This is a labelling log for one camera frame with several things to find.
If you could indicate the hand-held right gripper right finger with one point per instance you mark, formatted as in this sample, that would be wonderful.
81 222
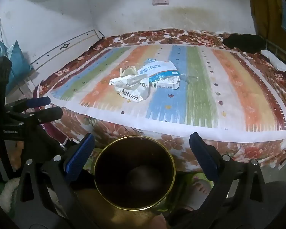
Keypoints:
202 152

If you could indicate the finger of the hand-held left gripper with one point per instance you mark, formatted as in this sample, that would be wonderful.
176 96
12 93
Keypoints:
38 101
43 115

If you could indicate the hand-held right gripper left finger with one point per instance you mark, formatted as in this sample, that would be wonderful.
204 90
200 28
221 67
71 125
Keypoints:
81 155

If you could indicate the gold-rimmed dark bin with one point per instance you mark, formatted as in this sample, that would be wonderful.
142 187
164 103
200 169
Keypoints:
133 162

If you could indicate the green and white small box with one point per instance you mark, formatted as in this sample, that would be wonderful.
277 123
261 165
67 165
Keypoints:
165 83

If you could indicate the white printed plastic bag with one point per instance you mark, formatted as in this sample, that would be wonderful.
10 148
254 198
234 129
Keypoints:
131 93

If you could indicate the floral bed sheet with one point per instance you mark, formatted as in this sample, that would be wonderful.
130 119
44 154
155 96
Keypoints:
228 152

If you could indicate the person's foot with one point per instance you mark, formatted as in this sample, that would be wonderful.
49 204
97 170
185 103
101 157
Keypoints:
201 190

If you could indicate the teal plastic bag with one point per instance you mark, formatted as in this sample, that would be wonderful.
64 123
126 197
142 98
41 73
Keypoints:
15 57

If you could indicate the striped colourful mat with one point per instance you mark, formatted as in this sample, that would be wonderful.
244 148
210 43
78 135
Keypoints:
200 100

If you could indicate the white bed headboard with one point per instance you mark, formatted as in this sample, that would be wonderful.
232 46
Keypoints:
62 52

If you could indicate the clear plastic wrap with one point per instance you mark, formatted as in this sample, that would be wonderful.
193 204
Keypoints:
190 78

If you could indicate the blue and white mask package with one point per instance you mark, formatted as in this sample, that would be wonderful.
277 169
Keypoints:
157 69

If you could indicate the crumpled brown paper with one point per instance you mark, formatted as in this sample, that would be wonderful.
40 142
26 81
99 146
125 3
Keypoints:
128 71

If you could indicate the black cloth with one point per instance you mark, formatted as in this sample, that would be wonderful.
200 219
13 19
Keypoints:
245 43

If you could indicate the white rolled cloth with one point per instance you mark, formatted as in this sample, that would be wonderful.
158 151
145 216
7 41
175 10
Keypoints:
275 59

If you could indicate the yellow hanging garment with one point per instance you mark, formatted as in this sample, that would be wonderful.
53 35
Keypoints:
264 9

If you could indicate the white power strip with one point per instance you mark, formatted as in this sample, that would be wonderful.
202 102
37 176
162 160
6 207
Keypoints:
160 1

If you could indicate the metal bed rail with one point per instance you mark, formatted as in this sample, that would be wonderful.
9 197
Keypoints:
282 52

